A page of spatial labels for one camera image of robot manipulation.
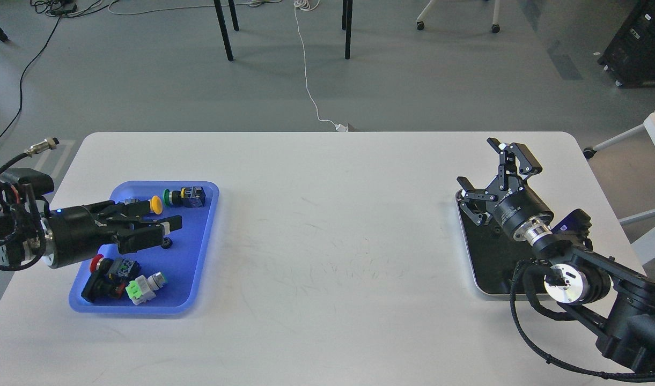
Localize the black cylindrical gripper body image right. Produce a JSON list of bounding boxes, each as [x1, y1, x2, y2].
[[485, 186, 554, 242]]

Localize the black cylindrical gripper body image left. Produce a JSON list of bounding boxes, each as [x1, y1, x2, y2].
[[42, 204, 118, 269]]

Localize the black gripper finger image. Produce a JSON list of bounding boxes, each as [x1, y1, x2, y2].
[[94, 200, 151, 223], [455, 176, 499, 226], [107, 215, 182, 255], [487, 138, 543, 191]]

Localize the small black gear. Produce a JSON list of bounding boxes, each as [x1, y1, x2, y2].
[[161, 237, 173, 250]]

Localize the silver metal tray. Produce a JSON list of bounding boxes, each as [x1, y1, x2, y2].
[[457, 205, 548, 296]]

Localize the blue plastic tray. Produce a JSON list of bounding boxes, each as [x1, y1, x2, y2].
[[68, 181, 219, 315]]

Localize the red mushroom emergency button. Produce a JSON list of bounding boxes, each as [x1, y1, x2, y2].
[[80, 254, 141, 303]]

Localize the white chair at right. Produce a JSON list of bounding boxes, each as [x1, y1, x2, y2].
[[583, 94, 655, 266]]

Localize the white chair base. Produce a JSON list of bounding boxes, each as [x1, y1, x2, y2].
[[415, 1, 502, 34]]

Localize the black equipment case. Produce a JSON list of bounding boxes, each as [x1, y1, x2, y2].
[[598, 1, 655, 88]]

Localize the black table legs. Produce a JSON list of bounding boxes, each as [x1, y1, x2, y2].
[[213, 0, 354, 61]]

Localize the yellow push button switch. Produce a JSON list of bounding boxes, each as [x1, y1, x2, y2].
[[123, 196, 164, 217]]

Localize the white green push button switch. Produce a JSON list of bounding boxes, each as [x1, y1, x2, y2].
[[124, 272, 168, 305]]

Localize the black cable on floor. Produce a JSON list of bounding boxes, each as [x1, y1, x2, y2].
[[0, 0, 108, 173]]

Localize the white cable on floor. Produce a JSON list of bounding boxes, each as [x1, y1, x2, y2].
[[107, 0, 350, 132]]

